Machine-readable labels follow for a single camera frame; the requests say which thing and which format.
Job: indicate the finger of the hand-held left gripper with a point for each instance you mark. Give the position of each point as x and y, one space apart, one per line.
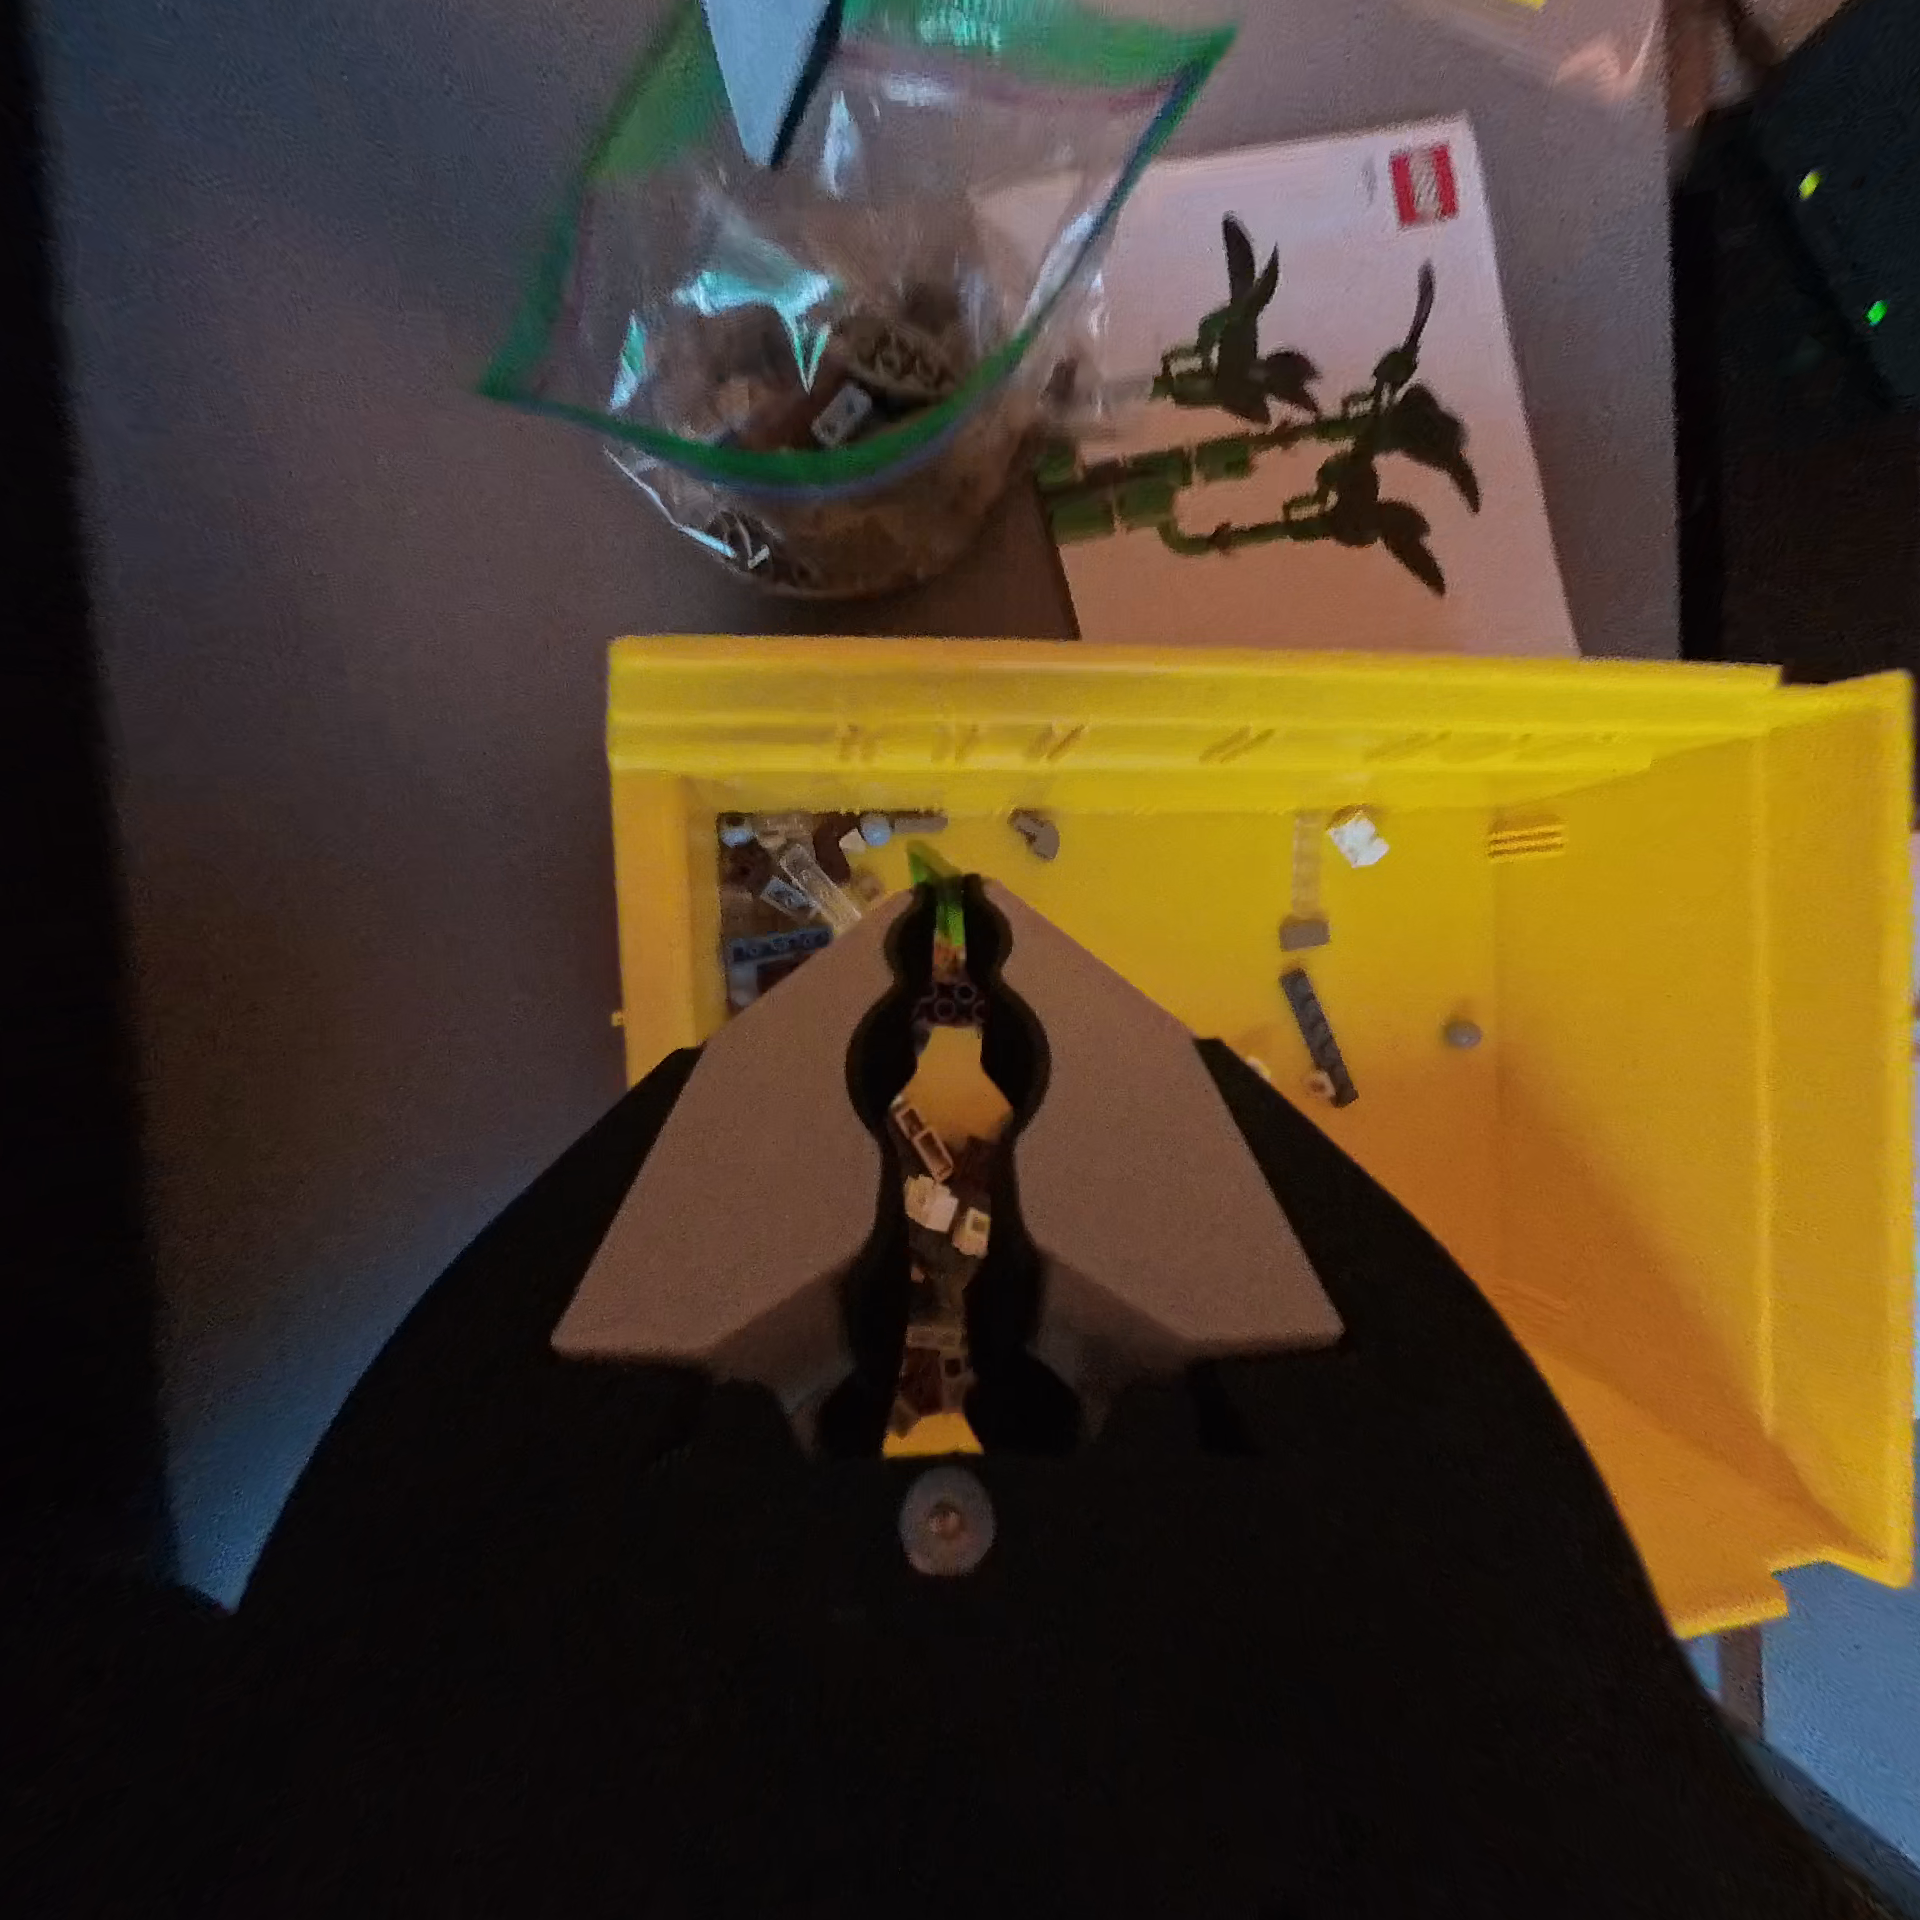
760 58

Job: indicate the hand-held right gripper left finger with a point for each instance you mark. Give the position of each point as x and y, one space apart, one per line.
737 1200

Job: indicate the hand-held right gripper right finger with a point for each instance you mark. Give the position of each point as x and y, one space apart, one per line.
1172 1200

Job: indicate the pile of toy building bricks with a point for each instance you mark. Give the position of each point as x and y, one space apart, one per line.
938 1200

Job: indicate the clear zip bag green seal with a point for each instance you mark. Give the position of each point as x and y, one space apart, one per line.
932 180

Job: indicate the lime green square brick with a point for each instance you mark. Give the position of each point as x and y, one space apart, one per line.
946 909

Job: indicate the yellow plastic storage bin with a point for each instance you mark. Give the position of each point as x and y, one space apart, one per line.
1620 1125

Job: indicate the grey desk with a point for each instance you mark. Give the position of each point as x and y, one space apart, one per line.
377 748

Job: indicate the plant building instruction booklet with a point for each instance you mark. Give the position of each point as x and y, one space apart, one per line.
1350 570

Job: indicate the small clear plastic sleeve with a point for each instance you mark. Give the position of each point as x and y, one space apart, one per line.
1558 44

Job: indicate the black flat device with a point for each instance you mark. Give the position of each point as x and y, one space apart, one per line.
1783 524

